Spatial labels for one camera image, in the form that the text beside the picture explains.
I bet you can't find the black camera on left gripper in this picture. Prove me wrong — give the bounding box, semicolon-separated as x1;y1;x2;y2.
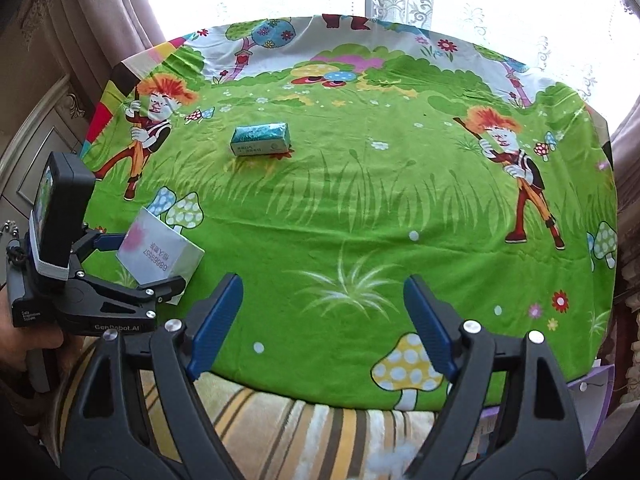
28;152;96;281

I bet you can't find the cream carved drawer cabinet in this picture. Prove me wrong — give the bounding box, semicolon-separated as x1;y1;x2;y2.
1;75;89;240

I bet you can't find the purple storage box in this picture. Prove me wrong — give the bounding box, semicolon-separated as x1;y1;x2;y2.
474;364;616;461

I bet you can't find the silver box pink flower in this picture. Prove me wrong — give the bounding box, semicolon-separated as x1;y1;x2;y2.
116;208;205;285

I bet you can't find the green cartoon print cloth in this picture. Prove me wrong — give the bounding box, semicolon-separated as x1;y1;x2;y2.
82;15;616;410

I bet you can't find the teal small box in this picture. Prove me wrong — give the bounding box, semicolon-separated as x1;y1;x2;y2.
230;122;291;156

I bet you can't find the person left hand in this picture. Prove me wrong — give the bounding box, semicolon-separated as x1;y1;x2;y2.
0;287;64;372

